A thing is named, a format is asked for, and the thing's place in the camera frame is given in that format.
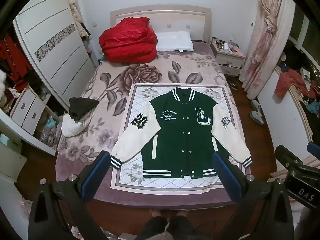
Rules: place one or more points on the white drawer unit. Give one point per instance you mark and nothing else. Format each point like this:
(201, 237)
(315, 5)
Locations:
(27, 110)

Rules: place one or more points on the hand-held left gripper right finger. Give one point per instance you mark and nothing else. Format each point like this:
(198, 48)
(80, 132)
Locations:
(227, 177)

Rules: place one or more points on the beige plush toys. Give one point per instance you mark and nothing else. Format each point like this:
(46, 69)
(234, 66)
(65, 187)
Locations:
(75, 12)

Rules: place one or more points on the pink floral curtain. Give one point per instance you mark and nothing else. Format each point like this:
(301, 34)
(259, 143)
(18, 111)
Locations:
(262, 42)

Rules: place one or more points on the white pillow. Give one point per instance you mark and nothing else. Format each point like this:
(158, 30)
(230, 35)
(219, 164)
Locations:
(175, 41)

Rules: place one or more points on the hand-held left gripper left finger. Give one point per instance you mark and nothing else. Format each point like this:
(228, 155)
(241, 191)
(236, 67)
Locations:
(95, 175)

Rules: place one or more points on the white sliding wardrobe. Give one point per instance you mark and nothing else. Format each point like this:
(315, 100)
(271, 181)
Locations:
(57, 55)

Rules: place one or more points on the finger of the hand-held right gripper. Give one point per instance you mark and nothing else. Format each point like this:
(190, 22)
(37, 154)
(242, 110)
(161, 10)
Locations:
(286, 156)
(314, 148)

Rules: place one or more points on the dark shoes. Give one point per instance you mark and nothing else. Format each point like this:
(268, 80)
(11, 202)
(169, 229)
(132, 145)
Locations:
(233, 84)

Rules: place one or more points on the window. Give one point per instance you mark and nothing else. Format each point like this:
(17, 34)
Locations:
(307, 37)

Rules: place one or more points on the white bottle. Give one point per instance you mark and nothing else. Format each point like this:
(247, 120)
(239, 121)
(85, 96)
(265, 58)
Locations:
(226, 46)

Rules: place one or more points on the cluttered beige table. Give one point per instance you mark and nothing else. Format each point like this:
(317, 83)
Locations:
(303, 116)

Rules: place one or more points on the bed with floral sheet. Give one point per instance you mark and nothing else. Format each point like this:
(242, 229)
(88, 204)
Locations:
(110, 85)

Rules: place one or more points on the red garment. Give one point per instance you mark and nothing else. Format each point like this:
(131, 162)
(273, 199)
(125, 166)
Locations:
(290, 80)

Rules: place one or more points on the beige headboard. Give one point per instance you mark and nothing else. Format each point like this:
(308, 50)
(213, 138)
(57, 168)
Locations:
(175, 17)

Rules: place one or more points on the hanging red clothes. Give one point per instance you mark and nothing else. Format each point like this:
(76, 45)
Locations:
(12, 62)

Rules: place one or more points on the white floral mat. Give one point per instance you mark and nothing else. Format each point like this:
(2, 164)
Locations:
(140, 97)

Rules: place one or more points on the green and white varsity jacket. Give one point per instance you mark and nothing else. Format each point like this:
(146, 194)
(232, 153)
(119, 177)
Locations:
(180, 120)

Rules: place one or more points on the person's legs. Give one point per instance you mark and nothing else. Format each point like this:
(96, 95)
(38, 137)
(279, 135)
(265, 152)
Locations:
(165, 226)

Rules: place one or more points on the dark green cloth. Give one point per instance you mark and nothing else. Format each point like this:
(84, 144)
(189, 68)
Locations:
(81, 106)

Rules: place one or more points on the beige nightstand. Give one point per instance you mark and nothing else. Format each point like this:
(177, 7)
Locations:
(228, 60)

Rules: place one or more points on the grey slipper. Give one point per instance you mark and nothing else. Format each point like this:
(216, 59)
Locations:
(256, 105)
(257, 117)

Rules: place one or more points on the red quilt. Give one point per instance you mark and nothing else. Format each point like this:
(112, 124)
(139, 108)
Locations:
(127, 42)

